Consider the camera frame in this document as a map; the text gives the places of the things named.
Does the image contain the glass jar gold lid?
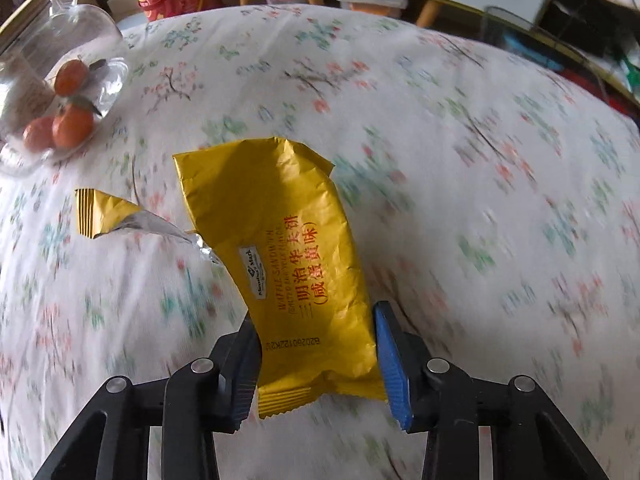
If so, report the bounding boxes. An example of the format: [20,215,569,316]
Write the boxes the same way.
[0,0,76,126]

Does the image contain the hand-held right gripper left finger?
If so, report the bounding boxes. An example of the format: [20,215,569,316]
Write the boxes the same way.
[32,317,263,480]

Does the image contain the floral tablecloth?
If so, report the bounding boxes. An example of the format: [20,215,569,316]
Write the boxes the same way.
[0,4,640,480]

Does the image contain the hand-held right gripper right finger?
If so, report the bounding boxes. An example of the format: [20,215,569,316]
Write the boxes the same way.
[372,301,613,480]

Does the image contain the tangerine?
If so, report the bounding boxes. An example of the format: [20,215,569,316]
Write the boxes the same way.
[51,104,96,150]
[54,59,90,97]
[22,116,55,152]

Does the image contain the clear plastic fruit container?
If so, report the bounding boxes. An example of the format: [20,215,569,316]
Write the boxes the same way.
[0,2,131,178]

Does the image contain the yellow snack wrapper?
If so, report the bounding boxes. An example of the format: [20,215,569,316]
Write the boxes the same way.
[172,136,388,420]

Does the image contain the torn yellow wrapper piece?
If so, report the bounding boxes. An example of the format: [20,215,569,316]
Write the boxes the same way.
[75,188,223,266]

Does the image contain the black box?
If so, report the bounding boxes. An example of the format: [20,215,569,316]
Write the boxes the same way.
[540,0,626,56]

